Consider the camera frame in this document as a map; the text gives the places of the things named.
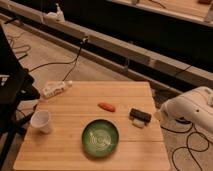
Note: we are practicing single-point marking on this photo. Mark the white paper cup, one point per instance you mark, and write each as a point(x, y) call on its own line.
point(41, 120)

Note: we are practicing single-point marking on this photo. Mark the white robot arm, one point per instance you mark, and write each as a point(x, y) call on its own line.
point(195, 106)

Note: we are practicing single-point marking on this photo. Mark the white plastic bottle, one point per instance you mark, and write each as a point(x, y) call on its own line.
point(55, 88)

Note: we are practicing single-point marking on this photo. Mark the white object on rail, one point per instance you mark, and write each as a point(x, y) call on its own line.
point(58, 15)

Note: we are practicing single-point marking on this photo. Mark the green glass bowl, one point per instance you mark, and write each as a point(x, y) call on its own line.
point(100, 138)

